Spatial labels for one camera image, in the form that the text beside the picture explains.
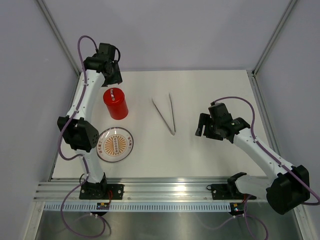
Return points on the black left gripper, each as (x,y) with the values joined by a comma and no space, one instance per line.
(116,79)

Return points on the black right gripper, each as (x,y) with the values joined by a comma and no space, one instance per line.
(205,119)

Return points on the stainless steel tongs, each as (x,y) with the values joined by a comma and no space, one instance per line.
(172,130)

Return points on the red round lid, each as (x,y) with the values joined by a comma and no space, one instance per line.
(113,96)

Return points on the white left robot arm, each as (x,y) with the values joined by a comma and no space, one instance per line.
(76,130)

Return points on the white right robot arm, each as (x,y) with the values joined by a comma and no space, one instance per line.
(285,186)

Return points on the red cylindrical lunch container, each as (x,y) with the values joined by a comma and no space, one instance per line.
(119,112)

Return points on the white plate with red print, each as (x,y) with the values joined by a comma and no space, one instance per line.
(114,145)

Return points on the aluminium right side rail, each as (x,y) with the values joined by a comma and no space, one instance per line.
(263,112)

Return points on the aluminium rail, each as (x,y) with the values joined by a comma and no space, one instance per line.
(263,112)
(149,189)

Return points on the aluminium left frame post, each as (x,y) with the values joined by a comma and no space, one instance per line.
(43,8)

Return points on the aluminium frame post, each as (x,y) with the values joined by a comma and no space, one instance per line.
(274,36)
(43,8)

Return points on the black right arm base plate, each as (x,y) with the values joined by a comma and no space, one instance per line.
(221,191)

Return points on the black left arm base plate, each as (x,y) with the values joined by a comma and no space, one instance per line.
(97,191)

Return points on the aluminium right frame post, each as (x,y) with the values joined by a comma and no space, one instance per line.
(274,36)

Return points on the aluminium front rail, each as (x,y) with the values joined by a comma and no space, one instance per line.
(149,189)

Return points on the white slotted cable duct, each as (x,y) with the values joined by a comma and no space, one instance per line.
(139,207)

